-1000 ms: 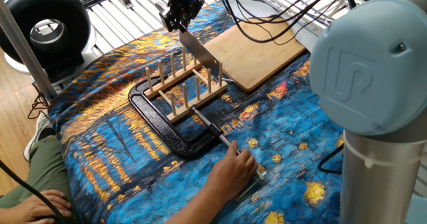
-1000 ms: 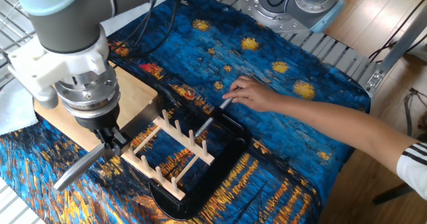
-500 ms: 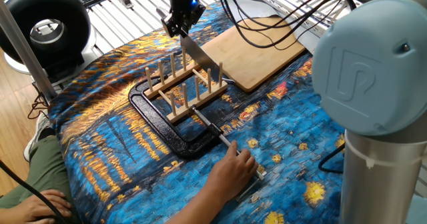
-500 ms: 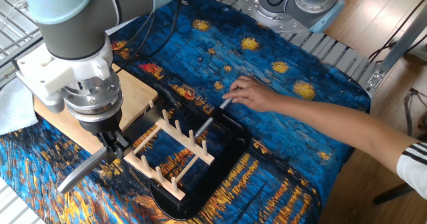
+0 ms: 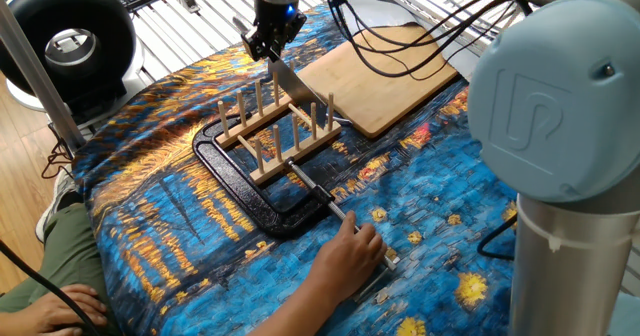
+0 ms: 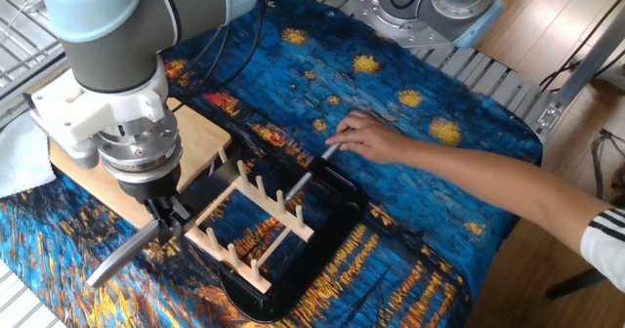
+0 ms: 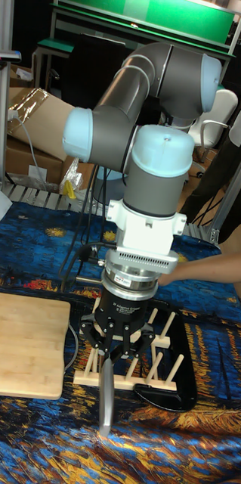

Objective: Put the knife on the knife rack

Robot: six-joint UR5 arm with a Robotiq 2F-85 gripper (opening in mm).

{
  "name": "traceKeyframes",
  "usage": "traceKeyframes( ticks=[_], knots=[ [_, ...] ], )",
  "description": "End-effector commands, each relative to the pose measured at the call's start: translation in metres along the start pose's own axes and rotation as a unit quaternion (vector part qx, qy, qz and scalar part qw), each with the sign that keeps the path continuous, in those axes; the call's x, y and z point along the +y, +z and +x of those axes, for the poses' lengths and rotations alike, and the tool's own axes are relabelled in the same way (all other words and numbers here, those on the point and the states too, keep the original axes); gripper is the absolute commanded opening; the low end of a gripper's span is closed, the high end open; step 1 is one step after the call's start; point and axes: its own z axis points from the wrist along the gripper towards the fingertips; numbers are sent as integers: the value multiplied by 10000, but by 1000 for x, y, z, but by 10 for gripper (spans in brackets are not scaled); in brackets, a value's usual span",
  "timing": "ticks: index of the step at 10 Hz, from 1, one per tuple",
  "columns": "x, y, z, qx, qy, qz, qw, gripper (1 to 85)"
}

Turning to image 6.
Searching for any person's right forearm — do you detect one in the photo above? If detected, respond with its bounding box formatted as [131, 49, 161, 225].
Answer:
[402, 137, 611, 257]

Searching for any person's right hand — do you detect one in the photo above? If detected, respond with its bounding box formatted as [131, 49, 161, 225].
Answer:
[325, 110, 412, 166]

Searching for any black chair leg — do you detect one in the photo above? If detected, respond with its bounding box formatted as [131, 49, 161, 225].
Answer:
[545, 267, 609, 301]

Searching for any wooden peg knife rack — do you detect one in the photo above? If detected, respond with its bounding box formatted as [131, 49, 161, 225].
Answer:
[184, 146, 315, 295]

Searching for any white sleeve with black stripes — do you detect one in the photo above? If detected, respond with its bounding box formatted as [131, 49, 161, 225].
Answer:
[579, 207, 625, 294]

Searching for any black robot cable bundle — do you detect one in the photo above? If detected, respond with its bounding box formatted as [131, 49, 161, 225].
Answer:
[170, 0, 421, 109]

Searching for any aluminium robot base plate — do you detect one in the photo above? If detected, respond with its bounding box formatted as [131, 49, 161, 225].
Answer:
[349, 0, 473, 52]

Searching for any steel cleaver knife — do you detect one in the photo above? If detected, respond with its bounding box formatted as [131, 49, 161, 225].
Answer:
[86, 157, 241, 290]

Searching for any grey hose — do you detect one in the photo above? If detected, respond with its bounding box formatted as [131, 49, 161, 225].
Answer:
[588, 127, 625, 207]

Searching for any aluminium frame beam with bracket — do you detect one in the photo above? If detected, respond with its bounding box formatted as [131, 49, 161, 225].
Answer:
[534, 18, 625, 140]

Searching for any wooden cutting board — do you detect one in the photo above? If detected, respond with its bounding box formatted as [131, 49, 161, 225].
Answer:
[48, 97, 233, 229]

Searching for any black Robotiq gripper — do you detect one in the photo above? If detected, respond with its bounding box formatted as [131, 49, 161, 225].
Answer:
[116, 164, 192, 244]

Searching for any starry night painted tablecloth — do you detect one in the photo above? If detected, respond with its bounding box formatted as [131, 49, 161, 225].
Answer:
[0, 0, 544, 328]

